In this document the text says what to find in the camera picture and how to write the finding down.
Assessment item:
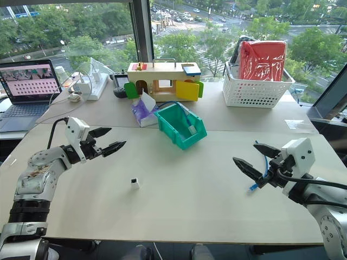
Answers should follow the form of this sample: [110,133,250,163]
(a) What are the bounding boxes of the grey window frame post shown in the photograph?
[129,0,156,64]

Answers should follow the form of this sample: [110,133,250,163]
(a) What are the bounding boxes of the grey laptop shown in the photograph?
[0,59,63,134]

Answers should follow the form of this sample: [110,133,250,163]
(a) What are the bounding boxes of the dark monitor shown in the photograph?
[309,71,347,123]

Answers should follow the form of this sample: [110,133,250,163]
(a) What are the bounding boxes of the purple white tissue pack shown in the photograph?
[131,91,159,128]

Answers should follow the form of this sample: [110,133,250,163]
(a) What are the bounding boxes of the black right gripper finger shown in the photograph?
[253,143,281,158]
[232,157,265,188]

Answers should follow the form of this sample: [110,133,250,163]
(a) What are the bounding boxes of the white power strip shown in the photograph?
[86,72,110,102]

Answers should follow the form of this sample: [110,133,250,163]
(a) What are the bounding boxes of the wooden latch box coloured doors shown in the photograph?
[124,57,205,102]

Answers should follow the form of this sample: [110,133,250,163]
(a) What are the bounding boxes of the grey box with cable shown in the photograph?
[74,75,92,95]

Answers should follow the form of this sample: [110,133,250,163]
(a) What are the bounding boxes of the black pouch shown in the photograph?
[229,35,250,66]

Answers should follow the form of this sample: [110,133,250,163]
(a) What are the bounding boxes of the black handheld controller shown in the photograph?
[113,68,130,89]

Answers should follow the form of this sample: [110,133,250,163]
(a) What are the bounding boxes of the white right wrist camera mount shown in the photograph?
[281,138,317,196]

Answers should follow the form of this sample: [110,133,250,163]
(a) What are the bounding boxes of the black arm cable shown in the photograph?
[47,116,70,150]
[276,170,347,210]

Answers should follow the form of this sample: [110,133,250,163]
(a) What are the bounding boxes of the blue Ethernet cable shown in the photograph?
[158,101,197,135]
[247,140,272,194]

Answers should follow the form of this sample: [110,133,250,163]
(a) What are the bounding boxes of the red plastic-wrapped package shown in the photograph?
[238,40,288,82]

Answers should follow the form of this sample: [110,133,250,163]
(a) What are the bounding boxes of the clear plastic cover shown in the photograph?
[65,57,115,101]

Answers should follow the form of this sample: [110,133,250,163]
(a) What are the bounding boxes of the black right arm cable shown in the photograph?
[276,170,347,210]

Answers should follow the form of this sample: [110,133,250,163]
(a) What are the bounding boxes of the green plastic bin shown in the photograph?
[153,102,208,151]

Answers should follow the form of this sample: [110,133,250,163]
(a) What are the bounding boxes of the white perforated plastic basket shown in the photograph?
[222,60,296,109]

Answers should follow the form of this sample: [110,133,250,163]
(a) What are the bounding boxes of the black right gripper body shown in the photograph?
[259,152,297,189]

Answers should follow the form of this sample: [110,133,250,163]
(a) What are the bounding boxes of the black round object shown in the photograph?
[113,87,128,100]

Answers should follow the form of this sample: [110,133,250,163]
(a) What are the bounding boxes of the clear plastic bag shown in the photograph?
[284,118,306,129]

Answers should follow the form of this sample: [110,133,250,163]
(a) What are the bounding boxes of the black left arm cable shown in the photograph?
[47,116,70,150]

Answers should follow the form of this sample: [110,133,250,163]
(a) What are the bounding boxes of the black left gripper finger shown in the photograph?
[101,140,127,158]
[88,127,113,138]

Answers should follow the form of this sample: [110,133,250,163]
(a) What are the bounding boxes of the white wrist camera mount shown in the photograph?
[281,138,317,196]
[65,116,91,148]

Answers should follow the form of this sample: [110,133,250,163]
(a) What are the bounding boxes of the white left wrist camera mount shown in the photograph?
[65,116,91,148]

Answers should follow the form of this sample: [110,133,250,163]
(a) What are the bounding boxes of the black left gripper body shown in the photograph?
[79,136,104,164]

